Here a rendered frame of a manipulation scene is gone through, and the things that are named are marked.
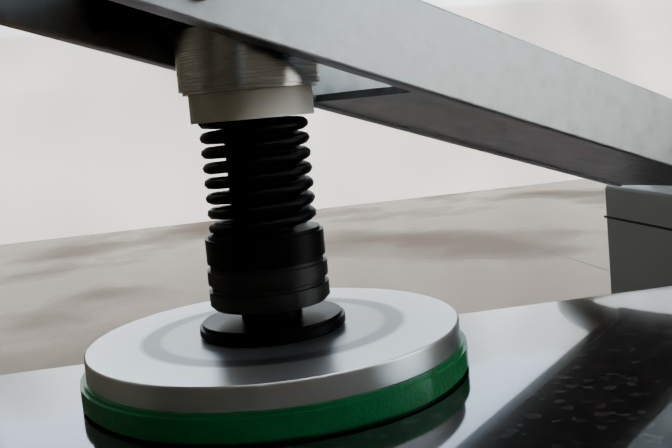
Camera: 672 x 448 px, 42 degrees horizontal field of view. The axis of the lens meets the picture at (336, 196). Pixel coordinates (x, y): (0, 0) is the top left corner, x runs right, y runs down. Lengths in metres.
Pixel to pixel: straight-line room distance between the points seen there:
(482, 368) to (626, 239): 1.14
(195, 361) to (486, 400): 0.15
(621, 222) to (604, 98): 1.01
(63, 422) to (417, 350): 0.19
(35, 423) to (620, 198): 1.27
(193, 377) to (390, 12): 0.22
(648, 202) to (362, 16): 1.12
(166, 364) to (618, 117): 0.35
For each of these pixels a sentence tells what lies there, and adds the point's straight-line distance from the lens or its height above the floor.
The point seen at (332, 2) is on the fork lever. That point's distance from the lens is 0.47.
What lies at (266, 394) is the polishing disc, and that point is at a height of 0.85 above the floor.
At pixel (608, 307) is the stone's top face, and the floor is 0.83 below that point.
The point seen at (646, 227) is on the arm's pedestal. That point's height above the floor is 0.74.
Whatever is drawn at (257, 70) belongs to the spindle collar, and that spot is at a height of 1.00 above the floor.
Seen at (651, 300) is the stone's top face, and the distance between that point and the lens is 0.65.
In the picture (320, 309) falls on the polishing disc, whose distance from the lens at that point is 0.52.
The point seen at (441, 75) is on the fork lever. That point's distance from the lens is 0.51.
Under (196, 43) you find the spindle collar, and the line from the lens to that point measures 0.47.
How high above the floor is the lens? 0.98
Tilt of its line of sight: 6 degrees down
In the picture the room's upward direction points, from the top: 5 degrees counter-clockwise
